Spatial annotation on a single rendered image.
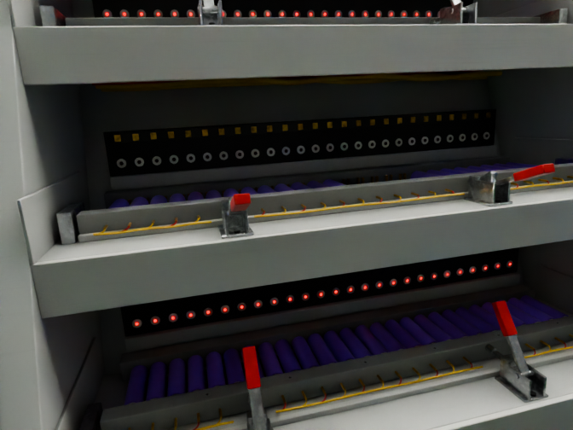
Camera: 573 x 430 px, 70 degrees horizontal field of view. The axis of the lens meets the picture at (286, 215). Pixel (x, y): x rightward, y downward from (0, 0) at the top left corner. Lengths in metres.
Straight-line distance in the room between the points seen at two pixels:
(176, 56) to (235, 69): 0.05
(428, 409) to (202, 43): 0.40
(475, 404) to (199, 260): 0.30
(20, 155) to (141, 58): 0.13
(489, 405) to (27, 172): 0.46
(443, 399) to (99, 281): 0.34
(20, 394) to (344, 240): 0.28
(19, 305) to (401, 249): 0.32
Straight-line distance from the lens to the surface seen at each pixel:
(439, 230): 0.42
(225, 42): 0.40
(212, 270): 0.35
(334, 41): 0.43
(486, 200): 0.46
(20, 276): 0.37
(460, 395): 0.48
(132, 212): 0.40
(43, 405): 0.38
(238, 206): 0.30
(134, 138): 0.53
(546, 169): 0.42
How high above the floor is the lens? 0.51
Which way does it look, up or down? 5 degrees up
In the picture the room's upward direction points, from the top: 8 degrees counter-clockwise
